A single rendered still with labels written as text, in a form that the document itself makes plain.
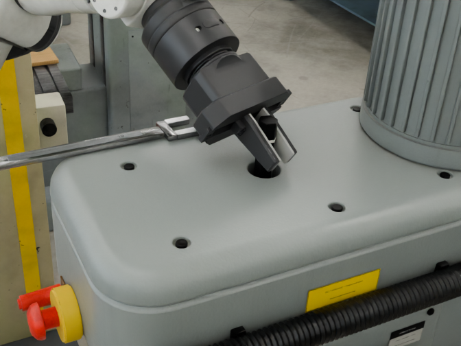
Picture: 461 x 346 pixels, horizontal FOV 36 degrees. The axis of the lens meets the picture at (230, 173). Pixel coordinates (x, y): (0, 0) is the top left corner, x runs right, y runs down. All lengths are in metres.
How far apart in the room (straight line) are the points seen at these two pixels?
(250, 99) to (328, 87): 4.76
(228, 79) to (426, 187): 0.24
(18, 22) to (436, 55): 0.54
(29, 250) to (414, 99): 2.29
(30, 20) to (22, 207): 1.84
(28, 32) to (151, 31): 0.27
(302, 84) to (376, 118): 4.66
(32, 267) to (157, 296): 2.36
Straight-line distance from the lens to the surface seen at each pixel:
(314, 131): 0.86
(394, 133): 0.83
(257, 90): 0.75
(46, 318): 0.77
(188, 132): 0.82
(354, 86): 5.57
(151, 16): 0.78
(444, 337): 0.98
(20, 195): 2.76
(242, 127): 0.74
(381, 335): 0.87
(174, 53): 0.76
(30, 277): 3.01
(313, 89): 5.44
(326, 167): 0.79
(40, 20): 1.01
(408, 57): 0.79
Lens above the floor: 2.30
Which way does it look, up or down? 32 degrees down
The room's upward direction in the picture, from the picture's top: 4 degrees clockwise
